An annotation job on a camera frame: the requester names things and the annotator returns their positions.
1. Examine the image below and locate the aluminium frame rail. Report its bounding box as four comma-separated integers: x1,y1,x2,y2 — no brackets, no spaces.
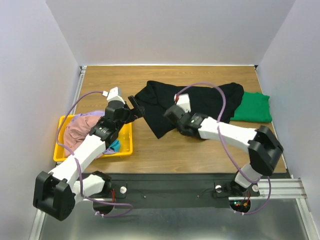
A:
37,177,308,213

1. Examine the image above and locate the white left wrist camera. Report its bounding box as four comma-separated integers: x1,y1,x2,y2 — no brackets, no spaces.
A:
102,87,125,103

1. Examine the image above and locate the lavender t shirt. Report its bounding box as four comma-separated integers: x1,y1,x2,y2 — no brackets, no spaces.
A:
72,110,105,121

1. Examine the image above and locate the teal t shirt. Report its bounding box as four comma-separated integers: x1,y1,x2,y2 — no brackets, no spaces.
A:
109,139,121,153

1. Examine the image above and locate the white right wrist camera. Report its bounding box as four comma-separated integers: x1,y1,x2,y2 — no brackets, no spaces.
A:
174,93,191,113

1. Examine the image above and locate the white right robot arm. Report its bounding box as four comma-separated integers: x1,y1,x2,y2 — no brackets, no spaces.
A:
164,105,284,195

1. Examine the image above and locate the green folded t shirt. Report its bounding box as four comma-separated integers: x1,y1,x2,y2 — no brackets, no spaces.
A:
230,91,272,123

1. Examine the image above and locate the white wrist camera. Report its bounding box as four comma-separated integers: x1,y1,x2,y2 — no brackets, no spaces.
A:
174,93,191,113
102,87,125,103

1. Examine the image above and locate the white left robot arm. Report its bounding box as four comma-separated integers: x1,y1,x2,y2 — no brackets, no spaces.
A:
33,95,145,221

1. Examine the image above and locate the pink t shirt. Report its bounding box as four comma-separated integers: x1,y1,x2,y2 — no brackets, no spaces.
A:
63,116,102,152

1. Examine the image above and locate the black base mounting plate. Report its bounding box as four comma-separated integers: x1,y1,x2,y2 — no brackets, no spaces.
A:
79,172,261,210

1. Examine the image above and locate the black t shirt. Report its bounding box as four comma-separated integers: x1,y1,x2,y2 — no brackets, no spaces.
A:
135,80,244,139

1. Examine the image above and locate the yellow plastic bin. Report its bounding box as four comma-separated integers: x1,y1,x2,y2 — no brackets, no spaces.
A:
53,114,133,162

